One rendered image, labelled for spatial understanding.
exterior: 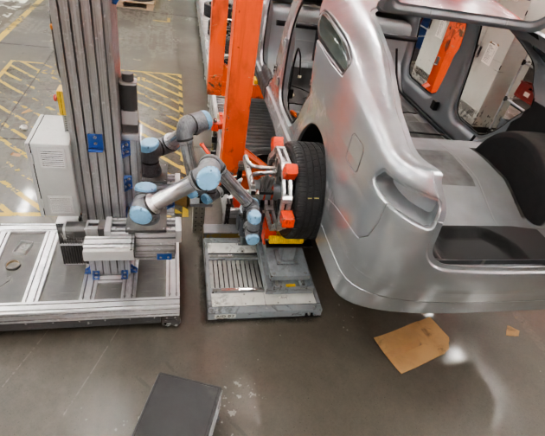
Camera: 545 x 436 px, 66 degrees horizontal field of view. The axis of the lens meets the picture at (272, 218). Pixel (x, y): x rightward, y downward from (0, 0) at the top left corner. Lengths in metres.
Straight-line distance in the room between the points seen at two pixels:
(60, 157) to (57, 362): 1.25
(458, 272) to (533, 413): 1.58
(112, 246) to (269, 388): 1.28
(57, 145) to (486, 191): 2.73
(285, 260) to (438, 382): 1.33
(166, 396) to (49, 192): 1.26
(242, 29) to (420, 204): 1.53
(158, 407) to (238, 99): 1.92
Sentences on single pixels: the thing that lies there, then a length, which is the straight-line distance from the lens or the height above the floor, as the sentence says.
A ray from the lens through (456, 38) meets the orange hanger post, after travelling 5.66.
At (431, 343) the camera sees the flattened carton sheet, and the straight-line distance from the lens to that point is 3.38.
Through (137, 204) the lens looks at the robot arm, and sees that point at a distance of 2.27.
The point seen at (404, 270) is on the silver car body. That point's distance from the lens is 2.01.
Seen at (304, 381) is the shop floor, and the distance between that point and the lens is 2.86.
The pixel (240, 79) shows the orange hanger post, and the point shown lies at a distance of 2.88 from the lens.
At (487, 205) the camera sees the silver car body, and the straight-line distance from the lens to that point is 3.22.
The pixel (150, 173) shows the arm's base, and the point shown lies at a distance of 2.85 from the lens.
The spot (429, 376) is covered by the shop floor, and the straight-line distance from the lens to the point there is 3.21.
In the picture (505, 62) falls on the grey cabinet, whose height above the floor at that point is 1.07.
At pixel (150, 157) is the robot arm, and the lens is 2.80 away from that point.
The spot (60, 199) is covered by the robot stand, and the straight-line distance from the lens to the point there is 2.61.
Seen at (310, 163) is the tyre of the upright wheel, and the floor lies 1.15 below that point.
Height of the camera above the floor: 2.39
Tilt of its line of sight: 37 degrees down
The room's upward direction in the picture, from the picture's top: 11 degrees clockwise
